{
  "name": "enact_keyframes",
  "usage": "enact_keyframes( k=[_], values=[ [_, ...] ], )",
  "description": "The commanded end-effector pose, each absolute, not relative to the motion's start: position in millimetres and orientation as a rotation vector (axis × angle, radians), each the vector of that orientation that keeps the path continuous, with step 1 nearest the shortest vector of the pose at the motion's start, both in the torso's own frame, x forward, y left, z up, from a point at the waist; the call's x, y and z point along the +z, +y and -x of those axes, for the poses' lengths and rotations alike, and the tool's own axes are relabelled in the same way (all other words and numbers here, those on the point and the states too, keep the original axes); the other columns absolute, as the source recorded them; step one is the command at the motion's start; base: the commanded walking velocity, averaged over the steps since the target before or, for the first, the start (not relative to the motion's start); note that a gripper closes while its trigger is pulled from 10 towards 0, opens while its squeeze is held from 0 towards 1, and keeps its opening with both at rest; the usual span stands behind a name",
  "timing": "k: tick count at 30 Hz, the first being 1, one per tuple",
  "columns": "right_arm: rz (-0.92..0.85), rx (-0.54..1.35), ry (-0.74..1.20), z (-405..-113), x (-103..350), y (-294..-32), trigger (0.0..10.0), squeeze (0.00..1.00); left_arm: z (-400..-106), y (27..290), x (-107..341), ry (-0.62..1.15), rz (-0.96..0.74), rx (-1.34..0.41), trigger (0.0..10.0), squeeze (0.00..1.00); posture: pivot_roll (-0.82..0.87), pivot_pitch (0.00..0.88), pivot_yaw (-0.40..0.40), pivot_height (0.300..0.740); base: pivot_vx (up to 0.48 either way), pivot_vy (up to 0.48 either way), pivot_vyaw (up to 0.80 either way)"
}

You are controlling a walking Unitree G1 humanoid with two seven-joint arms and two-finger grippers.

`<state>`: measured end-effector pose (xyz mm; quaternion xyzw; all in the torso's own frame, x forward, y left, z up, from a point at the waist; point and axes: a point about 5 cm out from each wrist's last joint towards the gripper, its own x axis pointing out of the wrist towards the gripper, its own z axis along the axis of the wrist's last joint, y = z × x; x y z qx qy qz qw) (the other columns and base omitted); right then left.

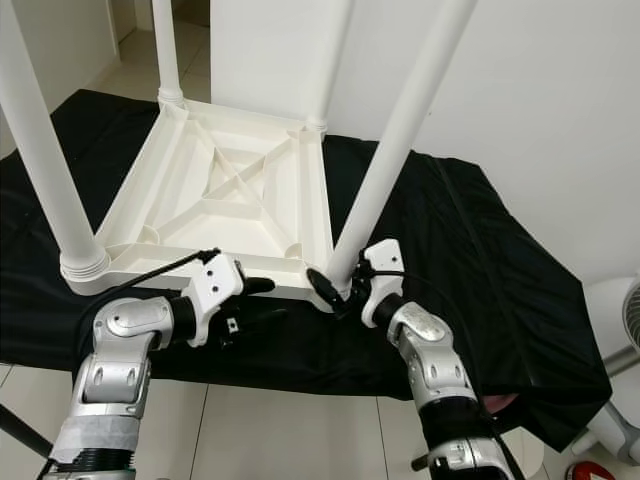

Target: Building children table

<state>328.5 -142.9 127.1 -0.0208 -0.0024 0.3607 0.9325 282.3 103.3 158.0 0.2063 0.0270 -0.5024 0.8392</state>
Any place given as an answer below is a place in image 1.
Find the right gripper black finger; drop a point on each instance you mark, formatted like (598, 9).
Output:
(326, 289)

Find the dark grey table leg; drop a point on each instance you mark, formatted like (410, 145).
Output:
(420, 463)

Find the black stand leg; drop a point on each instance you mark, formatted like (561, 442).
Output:
(22, 432)

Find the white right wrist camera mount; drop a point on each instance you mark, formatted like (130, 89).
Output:
(385, 265)

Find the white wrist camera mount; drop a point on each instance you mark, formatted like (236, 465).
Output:
(385, 265)
(213, 285)

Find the red round appliance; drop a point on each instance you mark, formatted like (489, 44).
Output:
(590, 471)

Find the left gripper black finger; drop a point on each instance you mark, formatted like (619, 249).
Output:
(263, 316)
(260, 286)

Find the white plastic table top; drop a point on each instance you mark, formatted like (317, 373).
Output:
(190, 165)

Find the pink cushion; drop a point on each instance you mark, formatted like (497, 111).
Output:
(505, 402)

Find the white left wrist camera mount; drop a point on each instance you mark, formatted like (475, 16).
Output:
(213, 285)

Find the black tablecloth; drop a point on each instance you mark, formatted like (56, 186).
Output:
(510, 290)

